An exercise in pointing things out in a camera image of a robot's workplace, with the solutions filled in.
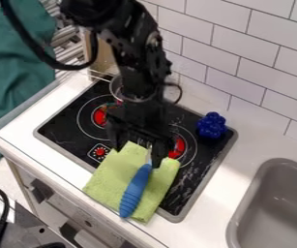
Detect toy sink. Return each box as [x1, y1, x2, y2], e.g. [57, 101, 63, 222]
[223, 157, 297, 248]

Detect aluminium frame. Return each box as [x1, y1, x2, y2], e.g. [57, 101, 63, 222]
[38, 0, 93, 79]

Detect blue toy grapes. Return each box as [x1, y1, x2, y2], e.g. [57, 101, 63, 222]
[195, 111, 230, 140]

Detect toy stove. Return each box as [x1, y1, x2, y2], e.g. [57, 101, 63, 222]
[33, 75, 239, 224]

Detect dark green cloth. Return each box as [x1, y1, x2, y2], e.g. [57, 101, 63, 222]
[0, 0, 58, 178]

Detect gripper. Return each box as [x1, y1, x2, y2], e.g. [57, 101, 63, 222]
[104, 95, 177, 170]

